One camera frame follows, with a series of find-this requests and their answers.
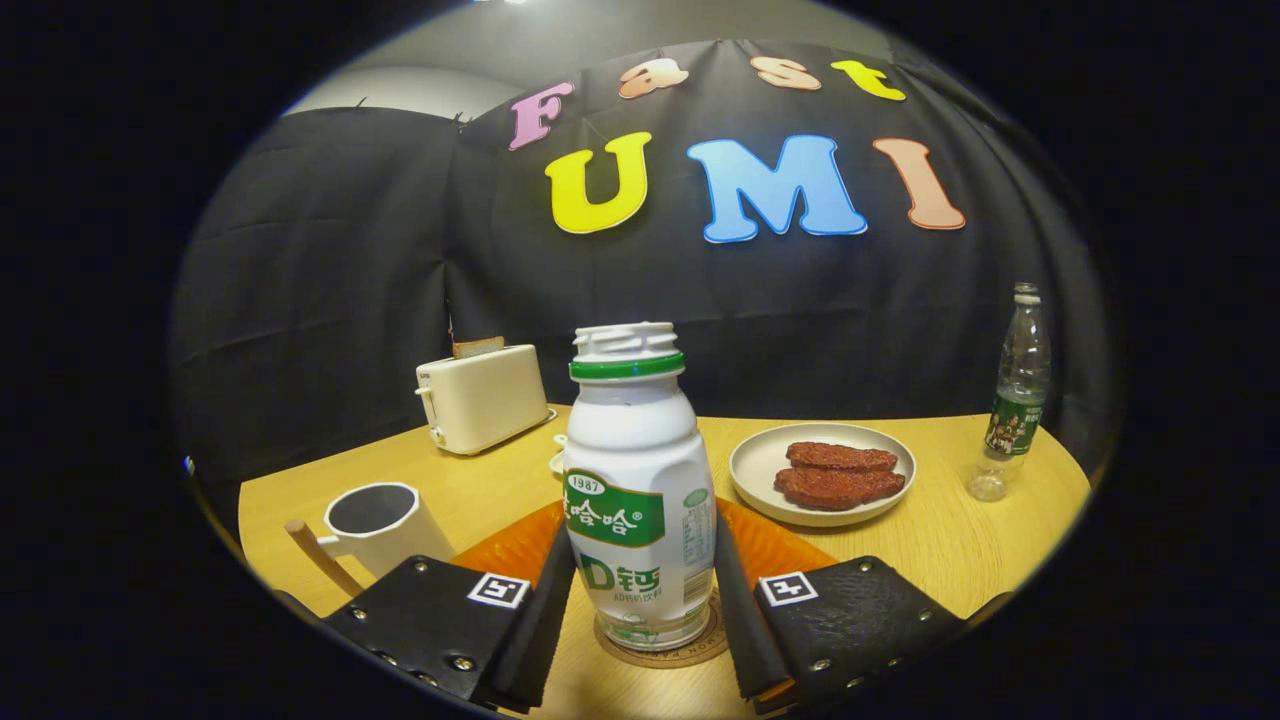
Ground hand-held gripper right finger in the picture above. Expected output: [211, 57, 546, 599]
[714, 500, 969, 715]

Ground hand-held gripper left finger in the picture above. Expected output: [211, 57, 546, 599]
[325, 500, 578, 715]

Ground round wooden coaster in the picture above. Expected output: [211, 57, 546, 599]
[593, 590, 731, 669]

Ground white cup wooden handle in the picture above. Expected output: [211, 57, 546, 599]
[285, 482, 456, 598]

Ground white juice bottle green label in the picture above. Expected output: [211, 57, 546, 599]
[562, 322, 719, 653]

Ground clear plastic water bottle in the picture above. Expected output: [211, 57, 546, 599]
[967, 283, 1053, 503]

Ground beige round plate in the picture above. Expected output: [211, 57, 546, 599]
[729, 422, 917, 529]

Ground red meat slice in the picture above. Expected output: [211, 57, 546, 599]
[773, 466, 907, 512]
[785, 441, 899, 473]

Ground wooden table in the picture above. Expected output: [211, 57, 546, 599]
[238, 405, 1093, 720]

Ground cream toaster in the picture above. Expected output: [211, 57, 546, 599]
[415, 344, 557, 457]

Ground black backdrop cloth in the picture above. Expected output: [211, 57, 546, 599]
[170, 38, 1116, 521]

